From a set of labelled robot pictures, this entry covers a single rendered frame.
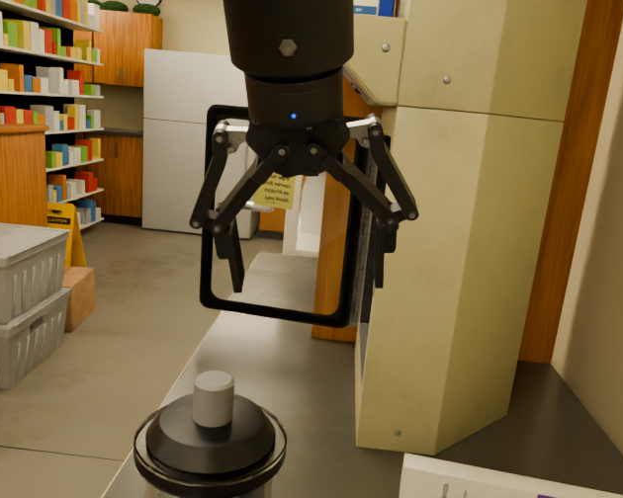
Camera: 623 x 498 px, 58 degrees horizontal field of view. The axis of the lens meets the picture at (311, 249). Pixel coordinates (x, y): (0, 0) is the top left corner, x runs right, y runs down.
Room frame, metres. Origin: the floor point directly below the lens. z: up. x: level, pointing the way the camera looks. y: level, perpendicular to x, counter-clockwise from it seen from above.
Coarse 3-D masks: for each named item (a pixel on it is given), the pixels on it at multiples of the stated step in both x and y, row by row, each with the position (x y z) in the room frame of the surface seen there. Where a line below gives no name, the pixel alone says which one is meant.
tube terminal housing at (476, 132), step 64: (448, 0) 0.70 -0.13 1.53; (512, 0) 0.70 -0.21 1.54; (576, 0) 0.81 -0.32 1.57; (448, 64) 0.70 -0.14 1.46; (512, 64) 0.72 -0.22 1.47; (384, 128) 0.91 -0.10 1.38; (448, 128) 0.70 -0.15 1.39; (512, 128) 0.74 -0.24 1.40; (448, 192) 0.70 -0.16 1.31; (512, 192) 0.76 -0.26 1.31; (448, 256) 0.70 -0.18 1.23; (512, 256) 0.78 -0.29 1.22; (384, 320) 0.70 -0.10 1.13; (448, 320) 0.70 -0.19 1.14; (512, 320) 0.80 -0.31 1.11; (384, 384) 0.70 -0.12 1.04; (448, 384) 0.70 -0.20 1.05; (512, 384) 0.83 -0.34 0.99; (384, 448) 0.70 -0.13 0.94
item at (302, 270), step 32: (352, 160) 1.01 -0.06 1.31; (224, 192) 1.05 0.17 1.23; (256, 192) 1.04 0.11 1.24; (288, 192) 1.03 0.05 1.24; (320, 192) 1.02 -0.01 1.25; (256, 224) 1.04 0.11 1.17; (288, 224) 1.03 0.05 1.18; (320, 224) 1.02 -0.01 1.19; (256, 256) 1.04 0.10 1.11; (288, 256) 1.03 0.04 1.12; (320, 256) 1.02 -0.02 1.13; (224, 288) 1.05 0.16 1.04; (256, 288) 1.04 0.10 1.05; (288, 288) 1.03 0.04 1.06; (320, 288) 1.02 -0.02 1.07
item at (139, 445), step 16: (272, 416) 0.39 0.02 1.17; (144, 432) 0.35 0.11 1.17; (144, 448) 0.33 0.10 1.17; (272, 448) 0.35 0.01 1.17; (144, 464) 0.32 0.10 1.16; (160, 464) 0.32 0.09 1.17; (256, 464) 0.33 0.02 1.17; (272, 464) 0.33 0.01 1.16; (176, 480) 0.30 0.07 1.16; (192, 480) 0.30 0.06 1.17; (208, 480) 0.31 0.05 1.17; (224, 480) 0.31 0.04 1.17; (240, 480) 0.31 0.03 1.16; (272, 480) 0.36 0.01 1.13; (160, 496) 0.32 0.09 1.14; (176, 496) 0.30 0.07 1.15; (224, 496) 0.31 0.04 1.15; (240, 496) 0.32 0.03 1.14; (256, 496) 0.33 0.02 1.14
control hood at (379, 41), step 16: (368, 16) 0.71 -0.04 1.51; (368, 32) 0.70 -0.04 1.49; (384, 32) 0.70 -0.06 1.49; (400, 32) 0.70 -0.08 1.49; (368, 48) 0.70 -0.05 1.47; (384, 48) 0.70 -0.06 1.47; (400, 48) 0.70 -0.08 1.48; (352, 64) 0.70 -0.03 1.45; (368, 64) 0.70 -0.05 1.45; (384, 64) 0.70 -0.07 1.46; (400, 64) 0.70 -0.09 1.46; (368, 80) 0.70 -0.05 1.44; (384, 80) 0.70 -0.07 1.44; (368, 96) 0.75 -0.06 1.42; (384, 96) 0.70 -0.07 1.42
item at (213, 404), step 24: (216, 384) 0.35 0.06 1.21; (168, 408) 0.36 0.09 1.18; (192, 408) 0.37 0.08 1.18; (216, 408) 0.34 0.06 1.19; (240, 408) 0.37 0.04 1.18; (168, 432) 0.33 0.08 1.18; (192, 432) 0.34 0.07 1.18; (216, 432) 0.34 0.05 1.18; (240, 432) 0.34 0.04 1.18; (264, 432) 0.35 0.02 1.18; (168, 456) 0.32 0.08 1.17; (192, 456) 0.32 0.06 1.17; (216, 456) 0.32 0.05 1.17; (240, 456) 0.32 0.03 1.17
